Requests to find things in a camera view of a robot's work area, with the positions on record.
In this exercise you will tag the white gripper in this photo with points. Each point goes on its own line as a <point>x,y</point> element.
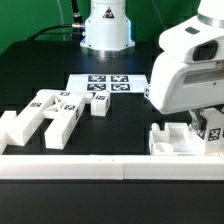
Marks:
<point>189,73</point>

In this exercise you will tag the white chair seat part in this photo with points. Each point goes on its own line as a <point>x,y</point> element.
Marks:
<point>176,139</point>

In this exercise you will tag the white chair back part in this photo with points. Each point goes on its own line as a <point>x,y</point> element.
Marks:
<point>63,108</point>

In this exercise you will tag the white chair side bar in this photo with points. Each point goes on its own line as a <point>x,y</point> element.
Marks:
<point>6,121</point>

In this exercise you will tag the white tagged cube near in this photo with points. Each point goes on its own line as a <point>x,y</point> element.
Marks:
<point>147,91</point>

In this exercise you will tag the white base tag plate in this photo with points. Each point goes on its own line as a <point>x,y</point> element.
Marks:
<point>114,83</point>

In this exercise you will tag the white U-shaped fence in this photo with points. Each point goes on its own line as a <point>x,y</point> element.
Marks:
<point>111,167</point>

